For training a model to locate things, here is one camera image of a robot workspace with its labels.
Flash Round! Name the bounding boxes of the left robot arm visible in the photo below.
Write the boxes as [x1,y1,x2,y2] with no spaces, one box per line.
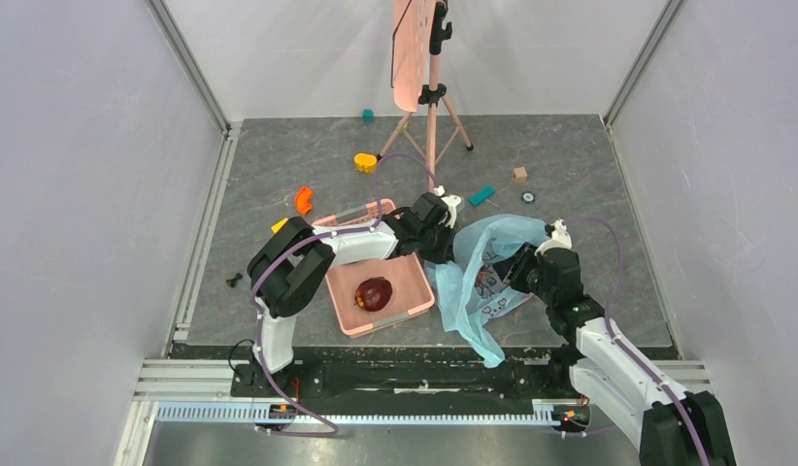
[247,186,464,396]

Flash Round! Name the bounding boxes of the teal long block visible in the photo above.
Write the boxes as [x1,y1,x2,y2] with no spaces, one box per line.
[468,185,496,207]

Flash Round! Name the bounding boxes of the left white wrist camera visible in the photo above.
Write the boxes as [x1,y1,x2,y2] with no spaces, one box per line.
[432,185,465,229]

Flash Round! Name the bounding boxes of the red fake apple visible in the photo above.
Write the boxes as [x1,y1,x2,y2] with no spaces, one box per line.
[354,277,393,313]

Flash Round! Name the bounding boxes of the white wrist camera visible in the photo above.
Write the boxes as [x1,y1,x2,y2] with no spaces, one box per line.
[536,218,573,253]
[432,185,465,229]

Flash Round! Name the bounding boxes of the small wooden cube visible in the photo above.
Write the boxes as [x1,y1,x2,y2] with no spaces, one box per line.
[512,167,528,183]

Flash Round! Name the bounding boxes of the small yellow block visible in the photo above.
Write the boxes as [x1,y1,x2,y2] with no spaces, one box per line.
[271,217,288,234]

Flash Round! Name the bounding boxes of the pink plastic basket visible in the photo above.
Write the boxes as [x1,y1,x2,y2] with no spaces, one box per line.
[314,199,435,338]

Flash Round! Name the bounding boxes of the light blue plastic bag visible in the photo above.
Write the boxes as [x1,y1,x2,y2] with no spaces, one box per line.
[424,215,547,369]

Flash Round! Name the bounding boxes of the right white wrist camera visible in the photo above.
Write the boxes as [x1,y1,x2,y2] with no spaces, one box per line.
[536,218,573,253]

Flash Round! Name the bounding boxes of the orange curved toy block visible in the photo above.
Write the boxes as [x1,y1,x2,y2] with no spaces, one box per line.
[293,186,314,216]

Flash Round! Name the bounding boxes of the yellow toy block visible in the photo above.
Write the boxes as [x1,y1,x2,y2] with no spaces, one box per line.
[353,152,381,174]

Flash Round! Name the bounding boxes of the pink tripod stand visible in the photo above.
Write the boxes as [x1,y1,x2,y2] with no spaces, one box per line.
[377,1,475,172]

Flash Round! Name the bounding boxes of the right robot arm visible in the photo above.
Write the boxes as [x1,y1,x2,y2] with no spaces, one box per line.
[493,244,736,465]

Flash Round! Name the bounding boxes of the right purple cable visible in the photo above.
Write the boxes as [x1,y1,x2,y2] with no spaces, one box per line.
[562,215,713,466]

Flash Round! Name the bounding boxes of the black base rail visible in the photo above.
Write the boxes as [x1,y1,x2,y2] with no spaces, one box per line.
[228,348,592,431]

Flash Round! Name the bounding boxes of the small black bow piece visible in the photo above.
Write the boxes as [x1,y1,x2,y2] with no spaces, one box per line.
[225,273,243,288]

